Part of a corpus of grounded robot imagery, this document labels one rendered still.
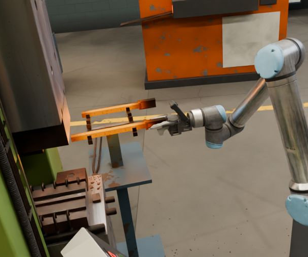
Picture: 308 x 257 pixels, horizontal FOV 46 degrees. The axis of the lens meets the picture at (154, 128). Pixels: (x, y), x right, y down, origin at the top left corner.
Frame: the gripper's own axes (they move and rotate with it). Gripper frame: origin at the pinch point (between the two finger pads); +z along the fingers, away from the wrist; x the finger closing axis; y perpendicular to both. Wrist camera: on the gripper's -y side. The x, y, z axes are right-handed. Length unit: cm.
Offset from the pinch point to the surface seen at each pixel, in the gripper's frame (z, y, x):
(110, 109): 17.0, -0.8, 22.3
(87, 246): 31, -16, -88
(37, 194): 51, 4, -34
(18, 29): 38, -61, -56
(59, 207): 43, 4, -45
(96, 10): -9, 60, 729
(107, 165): 23.7, 26.3, 12.1
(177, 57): -88, 64, 295
